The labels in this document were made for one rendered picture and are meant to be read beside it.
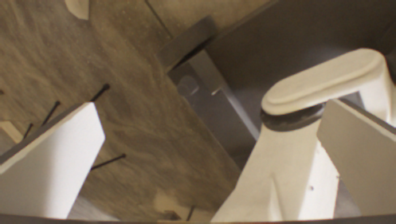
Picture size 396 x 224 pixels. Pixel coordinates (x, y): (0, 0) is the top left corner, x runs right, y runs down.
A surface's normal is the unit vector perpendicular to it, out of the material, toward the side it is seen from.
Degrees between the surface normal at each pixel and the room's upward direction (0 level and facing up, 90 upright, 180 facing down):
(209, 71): 45
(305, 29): 0
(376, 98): 0
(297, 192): 90
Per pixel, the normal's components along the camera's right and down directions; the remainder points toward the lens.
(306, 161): -0.58, -0.75
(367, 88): -0.36, 0.59
